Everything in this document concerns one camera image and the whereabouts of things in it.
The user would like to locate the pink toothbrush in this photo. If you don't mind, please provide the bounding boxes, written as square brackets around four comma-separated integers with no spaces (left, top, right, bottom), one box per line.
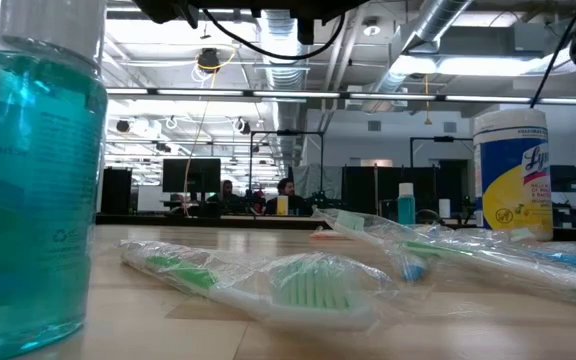
[309,227,350,242]

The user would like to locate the green toothbrush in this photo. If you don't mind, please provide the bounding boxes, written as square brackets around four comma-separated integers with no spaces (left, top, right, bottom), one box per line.
[509,226,539,245]
[117,238,400,335]
[314,208,576,310]

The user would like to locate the teal mouthwash bottle white cap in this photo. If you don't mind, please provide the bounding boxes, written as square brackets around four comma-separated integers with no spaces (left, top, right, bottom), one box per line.
[397,182,417,227]
[0,0,110,360]

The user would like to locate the person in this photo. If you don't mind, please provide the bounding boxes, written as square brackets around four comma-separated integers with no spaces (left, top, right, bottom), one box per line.
[206,179,244,216]
[263,177,314,217]

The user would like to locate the grey cover sheet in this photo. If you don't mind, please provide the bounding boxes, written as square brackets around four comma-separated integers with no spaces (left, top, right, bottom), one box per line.
[291,163,345,200]

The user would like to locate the black partition panel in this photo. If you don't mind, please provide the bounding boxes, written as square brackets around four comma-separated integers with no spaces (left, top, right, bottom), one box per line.
[341,165,472,222]

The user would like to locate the long ceiling light bar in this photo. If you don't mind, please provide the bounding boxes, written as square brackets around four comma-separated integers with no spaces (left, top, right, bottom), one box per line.
[105,87,576,105]

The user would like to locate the black computer monitor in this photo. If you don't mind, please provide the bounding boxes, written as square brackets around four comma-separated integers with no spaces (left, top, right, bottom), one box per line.
[161,157,223,194]

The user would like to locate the black cabinet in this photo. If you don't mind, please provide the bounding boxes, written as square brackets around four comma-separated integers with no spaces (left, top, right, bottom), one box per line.
[100,166,134,216]

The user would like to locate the blue yellow wipes canister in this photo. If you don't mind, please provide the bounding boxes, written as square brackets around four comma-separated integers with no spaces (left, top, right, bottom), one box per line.
[472,108,555,242]

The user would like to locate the dark blue box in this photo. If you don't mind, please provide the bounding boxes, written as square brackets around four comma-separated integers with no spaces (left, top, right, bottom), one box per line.
[549,164,576,194]

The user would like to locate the black gantry frame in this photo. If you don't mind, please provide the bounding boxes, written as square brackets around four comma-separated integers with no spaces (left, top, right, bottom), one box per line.
[248,129,326,206]
[409,135,475,169]

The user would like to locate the long yellow hanging cable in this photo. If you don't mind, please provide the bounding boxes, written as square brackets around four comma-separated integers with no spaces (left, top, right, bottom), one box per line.
[181,43,239,217]

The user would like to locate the ribbed silver air duct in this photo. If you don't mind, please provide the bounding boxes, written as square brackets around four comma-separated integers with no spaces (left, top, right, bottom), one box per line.
[257,8,309,166]

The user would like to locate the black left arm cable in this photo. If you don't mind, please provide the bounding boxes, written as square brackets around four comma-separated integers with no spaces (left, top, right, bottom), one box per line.
[201,7,348,63]

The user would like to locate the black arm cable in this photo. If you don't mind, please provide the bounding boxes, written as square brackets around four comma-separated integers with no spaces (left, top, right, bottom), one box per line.
[528,0,576,110]
[201,7,348,63]

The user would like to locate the black ceiling camera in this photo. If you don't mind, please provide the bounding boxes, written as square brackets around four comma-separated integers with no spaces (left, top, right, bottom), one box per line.
[196,47,222,71]

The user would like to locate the yellow hanging cord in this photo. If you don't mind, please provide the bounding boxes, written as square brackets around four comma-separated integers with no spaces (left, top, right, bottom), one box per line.
[421,73,432,126]

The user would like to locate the smooth silver air duct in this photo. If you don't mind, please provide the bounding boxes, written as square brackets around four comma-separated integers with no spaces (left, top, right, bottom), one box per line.
[362,0,474,114]

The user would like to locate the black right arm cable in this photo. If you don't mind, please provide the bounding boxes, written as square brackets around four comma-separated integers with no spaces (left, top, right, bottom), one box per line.
[528,0,576,110]

